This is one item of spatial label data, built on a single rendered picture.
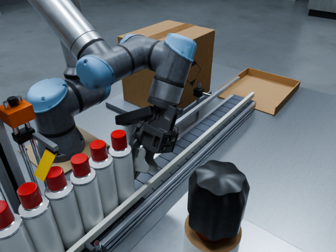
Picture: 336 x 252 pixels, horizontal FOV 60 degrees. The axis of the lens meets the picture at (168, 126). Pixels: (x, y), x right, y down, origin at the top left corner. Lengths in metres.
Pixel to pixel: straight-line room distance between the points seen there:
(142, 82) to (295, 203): 0.66
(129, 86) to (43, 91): 0.39
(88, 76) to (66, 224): 0.30
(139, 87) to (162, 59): 0.48
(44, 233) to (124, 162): 0.21
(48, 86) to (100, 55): 0.32
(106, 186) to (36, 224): 0.16
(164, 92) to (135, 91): 0.51
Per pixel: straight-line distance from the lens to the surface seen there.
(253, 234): 0.72
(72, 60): 0.95
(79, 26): 0.68
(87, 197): 0.62
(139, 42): 0.71
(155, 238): 0.69
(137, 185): 0.80
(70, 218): 0.63
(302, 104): 1.37
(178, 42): 0.66
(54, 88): 0.91
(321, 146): 1.13
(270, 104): 1.31
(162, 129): 0.67
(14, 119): 0.56
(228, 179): 0.39
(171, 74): 0.66
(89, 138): 1.06
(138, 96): 1.16
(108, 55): 0.65
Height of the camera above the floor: 1.45
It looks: 34 degrees down
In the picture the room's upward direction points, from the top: straight up
